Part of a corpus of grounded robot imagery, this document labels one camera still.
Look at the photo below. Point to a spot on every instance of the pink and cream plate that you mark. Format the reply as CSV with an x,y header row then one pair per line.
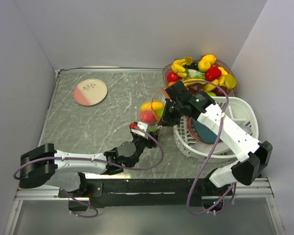
x,y
90,92

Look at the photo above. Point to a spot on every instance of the red apple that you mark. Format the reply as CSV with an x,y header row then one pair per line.
x,y
147,116
173,77

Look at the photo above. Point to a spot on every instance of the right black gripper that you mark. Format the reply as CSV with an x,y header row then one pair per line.
x,y
166,120

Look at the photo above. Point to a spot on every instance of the white plate in basket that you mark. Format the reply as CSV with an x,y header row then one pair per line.
x,y
221,146

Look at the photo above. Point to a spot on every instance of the teal plate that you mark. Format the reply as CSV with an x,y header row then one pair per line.
x,y
203,132

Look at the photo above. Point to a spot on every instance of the yellow star fruit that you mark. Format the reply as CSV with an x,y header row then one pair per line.
x,y
230,81

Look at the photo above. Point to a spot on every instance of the red apple front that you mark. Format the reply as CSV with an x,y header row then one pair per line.
x,y
173,77

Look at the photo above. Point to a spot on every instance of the dark purple plum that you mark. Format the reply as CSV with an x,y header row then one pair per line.
x,y
195,88

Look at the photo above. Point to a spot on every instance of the clear brown fruit bowl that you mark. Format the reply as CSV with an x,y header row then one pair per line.
x,y
197,71

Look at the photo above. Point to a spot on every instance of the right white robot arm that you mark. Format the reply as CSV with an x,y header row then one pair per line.
x,y
252,155

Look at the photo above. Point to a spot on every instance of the clear orange zip top bag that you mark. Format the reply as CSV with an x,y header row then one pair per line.
x,y
158,96

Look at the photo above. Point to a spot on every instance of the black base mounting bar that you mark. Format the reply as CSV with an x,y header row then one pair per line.
x,y
103,193

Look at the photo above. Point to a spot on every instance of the aluminium frame rail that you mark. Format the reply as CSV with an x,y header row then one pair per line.
x,y
260,188

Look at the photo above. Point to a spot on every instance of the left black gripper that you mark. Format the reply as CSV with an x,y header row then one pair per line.
x,y
152,142

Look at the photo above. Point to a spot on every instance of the red bell pepper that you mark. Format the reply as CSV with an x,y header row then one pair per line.
x,y
213,73

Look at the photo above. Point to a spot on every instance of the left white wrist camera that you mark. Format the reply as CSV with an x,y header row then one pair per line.
x,y
140,128

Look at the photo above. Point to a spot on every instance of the yellow lemon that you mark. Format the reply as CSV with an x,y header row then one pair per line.
x,y
210,58

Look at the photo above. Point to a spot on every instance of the white plastic dish basket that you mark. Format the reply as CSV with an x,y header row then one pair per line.
x,y
237,110

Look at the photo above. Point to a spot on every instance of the yellow banana bunch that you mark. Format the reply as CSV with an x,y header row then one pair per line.
x,y
178,66

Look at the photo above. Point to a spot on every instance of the pink plate in basket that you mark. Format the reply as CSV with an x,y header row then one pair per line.
x,y
191,130

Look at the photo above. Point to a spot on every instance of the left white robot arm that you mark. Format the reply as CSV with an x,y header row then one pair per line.
x,y
45,165

